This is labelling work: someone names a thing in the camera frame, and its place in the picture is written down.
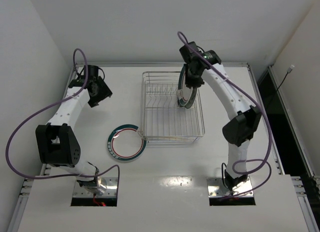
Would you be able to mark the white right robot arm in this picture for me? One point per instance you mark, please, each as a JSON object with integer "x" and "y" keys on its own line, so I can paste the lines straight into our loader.
{"x": 243, "y": 117}

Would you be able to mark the metal base plate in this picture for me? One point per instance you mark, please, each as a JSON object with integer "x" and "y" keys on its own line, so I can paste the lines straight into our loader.
{"x": 216, "y": 189}
{"x": 101, "y": 187}

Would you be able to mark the metal wire dish rack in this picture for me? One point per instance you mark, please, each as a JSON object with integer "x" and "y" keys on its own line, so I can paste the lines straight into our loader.
{"x": 162, "y": 119}

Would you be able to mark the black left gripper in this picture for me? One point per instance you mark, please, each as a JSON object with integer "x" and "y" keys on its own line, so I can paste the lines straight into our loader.
{"x": 100, "y": 94}

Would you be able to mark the white grey patterned plate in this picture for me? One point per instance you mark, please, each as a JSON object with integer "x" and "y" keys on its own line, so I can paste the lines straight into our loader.
{"x": 192, "y": 98}

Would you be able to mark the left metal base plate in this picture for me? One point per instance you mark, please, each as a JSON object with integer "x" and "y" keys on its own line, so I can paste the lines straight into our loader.
{"x": 101, "y": 187}

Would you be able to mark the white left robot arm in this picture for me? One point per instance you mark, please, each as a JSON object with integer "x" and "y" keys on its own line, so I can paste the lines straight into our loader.
{"x": 56, "y": 140}

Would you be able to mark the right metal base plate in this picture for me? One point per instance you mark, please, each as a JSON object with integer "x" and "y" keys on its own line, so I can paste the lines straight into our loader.
{"x": 216, "y": 189}

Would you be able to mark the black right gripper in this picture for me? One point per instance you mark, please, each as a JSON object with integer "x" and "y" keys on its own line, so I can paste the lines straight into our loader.
{"x": 193, "y": 79}

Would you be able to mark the green red rimmed plate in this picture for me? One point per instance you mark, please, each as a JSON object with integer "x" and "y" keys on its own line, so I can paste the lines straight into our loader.
{"x": 183, "y": 92}
{"x": 125, "y": 144}

